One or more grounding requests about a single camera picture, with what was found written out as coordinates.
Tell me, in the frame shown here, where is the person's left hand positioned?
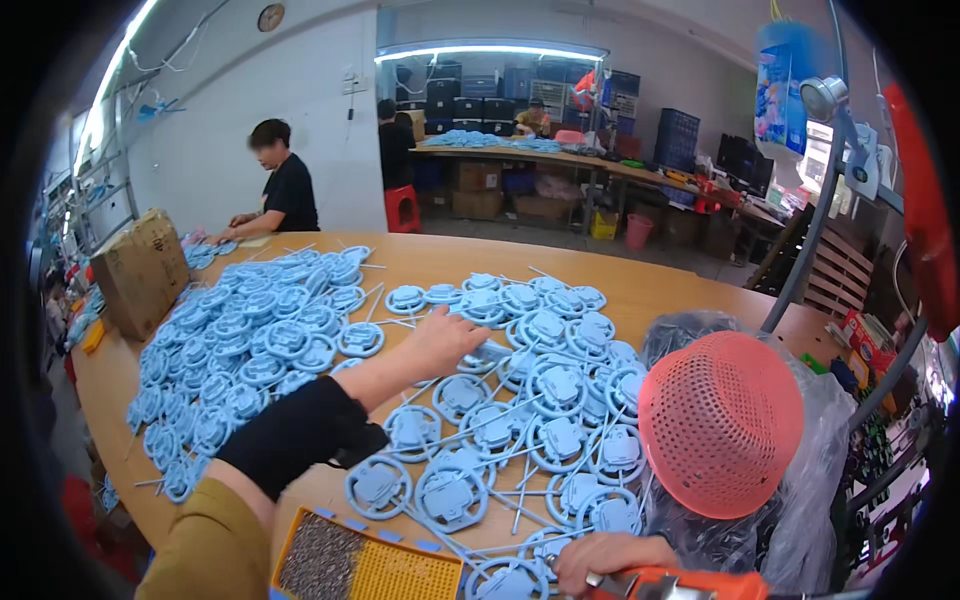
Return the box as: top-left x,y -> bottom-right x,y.
403,305 -> 493,381

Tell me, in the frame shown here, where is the person's right hand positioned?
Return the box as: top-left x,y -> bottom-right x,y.
553,531 -> 681,599

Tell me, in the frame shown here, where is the blue plastic ring piece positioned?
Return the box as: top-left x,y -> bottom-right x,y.
459,337 -> 519,375

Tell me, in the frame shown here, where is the orange electric screwdriver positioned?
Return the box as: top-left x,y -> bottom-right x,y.
585,565 -> 771,600

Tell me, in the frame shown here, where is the red plastic stool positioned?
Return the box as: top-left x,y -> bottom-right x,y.
384,184 -> 423,234

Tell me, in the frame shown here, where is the yellow plastic tray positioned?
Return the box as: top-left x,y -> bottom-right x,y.
270,506 -> 466,600

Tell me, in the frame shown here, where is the long cluttered wooden workbench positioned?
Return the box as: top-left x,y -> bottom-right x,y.
411,129 -> 790,252

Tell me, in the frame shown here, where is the black wrist band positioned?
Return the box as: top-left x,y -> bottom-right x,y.
216,375 -> 392,504

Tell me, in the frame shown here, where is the pink plastic bucket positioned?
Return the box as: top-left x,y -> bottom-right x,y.
624,213 -> 656,251

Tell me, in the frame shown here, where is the pink plastic colander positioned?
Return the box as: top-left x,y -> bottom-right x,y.
637,330 -> 806,521

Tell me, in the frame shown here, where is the shelf of dark crates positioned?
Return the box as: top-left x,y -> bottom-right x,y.
393,60 -> 643,138

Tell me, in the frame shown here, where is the pile of small metal screws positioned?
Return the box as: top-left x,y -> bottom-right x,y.
277,513 -> 369,600

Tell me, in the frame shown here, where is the clear plastic bag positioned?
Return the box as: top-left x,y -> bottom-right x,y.
637,309 -> 861,598

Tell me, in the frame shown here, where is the small pile of blue parts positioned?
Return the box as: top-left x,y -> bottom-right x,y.
182,231 -> 240,272

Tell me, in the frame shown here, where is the stack of blue crates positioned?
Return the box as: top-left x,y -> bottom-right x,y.
654,108 -> 703,174

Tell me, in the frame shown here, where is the fluorescent tube light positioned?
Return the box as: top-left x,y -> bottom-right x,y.
73,0 -> 160,175
374,43 -> 606,66

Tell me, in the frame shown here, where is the person's body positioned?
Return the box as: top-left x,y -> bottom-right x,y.
135,476 -> 276,600

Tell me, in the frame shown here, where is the brown cardboard box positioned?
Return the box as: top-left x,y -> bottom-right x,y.
90,208 -> 192,343

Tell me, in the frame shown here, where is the grey metal pole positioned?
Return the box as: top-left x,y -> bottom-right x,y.
760,0 -> 854,336

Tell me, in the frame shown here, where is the red carton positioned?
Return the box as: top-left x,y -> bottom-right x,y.
838,309 -> 899,378

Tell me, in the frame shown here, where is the hanging blue printed bag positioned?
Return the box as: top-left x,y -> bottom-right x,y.
753,20 -> 817,163

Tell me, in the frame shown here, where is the grey metal rack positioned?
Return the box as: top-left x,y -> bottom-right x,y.
43,96 -> 141,252

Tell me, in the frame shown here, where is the round metal lamp head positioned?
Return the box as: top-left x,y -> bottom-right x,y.
798,75 -> 853,126

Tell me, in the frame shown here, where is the red hanging tool housing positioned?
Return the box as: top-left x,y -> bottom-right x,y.
882,81 -> 960,344

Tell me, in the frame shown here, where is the spread of blue ring parts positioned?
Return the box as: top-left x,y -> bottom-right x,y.
343,266 -> 655,600

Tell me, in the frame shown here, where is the heap of blue ring parts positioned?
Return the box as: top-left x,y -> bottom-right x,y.
126,245 -> 388,505

